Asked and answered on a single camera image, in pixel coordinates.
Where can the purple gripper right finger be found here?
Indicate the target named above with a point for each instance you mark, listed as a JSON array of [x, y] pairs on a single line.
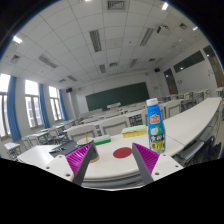
[[153, 166]]

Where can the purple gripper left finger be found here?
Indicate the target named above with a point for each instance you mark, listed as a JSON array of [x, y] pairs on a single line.
[[71, 167]]

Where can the grey cup with stick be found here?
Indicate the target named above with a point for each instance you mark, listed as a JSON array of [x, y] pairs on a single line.
[[88, 141]]

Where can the black cloth on desk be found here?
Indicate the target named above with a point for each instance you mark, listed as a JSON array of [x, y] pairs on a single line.
[[65, 148]]

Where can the red round sticker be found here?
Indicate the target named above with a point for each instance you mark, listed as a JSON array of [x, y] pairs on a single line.
[[122, 152]]

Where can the blue drink bottle white cap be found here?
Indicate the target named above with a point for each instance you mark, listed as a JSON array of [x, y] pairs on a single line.
[[156, 129]]

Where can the white classroom chair left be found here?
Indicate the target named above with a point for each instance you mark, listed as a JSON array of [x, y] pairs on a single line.
[[77, 133]]

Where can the white classroom chair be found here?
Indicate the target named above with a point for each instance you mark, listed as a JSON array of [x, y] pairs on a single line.
[[77, 133], [114, 126]]

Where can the yellow green sponge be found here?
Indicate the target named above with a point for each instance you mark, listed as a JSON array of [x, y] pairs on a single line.
[[134, 131]]

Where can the green white sponge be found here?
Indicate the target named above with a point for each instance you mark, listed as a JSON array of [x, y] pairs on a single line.
[[102, 139]]

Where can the white classroom chair centre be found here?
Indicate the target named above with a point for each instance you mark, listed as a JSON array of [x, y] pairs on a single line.
[[114, 126]]

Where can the long white desk right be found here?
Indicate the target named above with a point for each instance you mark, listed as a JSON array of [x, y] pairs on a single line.
[[188, 125]]

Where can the blue curtain right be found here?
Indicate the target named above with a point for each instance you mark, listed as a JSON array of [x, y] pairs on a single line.
[[63, 109]]

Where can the blue curtain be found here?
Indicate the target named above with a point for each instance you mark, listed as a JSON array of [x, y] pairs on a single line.
[[11, 110], [63, 109], [43, 106]]

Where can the blue curtain middle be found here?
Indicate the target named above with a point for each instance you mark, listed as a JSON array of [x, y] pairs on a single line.
[[43, 106]]

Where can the green chalkboard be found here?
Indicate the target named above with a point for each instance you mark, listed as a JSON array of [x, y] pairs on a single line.
[[124, 95]]

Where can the blue curtain far left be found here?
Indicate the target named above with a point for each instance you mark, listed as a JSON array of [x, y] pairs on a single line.
[[11, 110]]

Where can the ceiling projector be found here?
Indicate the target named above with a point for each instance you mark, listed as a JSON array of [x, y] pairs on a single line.
[[164, 30]]

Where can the wall loudspeaker black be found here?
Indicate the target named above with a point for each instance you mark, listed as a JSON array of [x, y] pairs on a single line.
[[69, 90]]

